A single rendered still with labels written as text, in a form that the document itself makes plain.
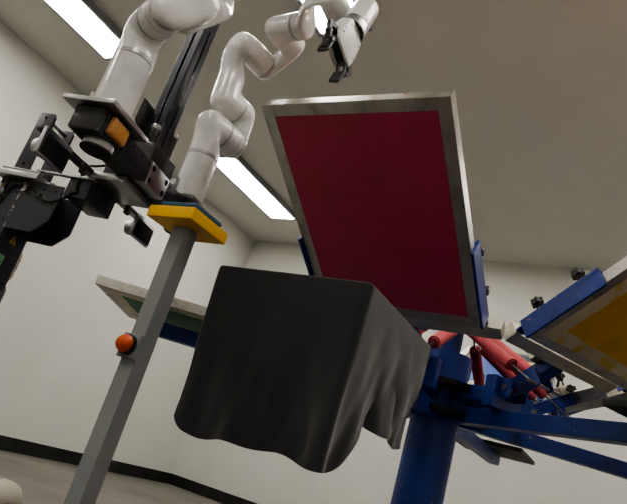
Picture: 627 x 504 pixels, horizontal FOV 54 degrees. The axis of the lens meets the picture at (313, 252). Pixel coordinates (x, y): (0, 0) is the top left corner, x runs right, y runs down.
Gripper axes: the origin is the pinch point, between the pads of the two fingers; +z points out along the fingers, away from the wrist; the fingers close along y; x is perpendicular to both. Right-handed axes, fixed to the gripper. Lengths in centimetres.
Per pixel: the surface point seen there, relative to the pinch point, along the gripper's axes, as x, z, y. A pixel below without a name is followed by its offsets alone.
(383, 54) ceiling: -86, -192, -113
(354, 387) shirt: 22, 68, -39
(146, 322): -11, 80, -7
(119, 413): -10, 97, -14
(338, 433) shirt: 21, 78, -43
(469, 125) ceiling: -50, -215, -186
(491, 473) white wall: -44, -90, -470
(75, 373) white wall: -380, -14, -301
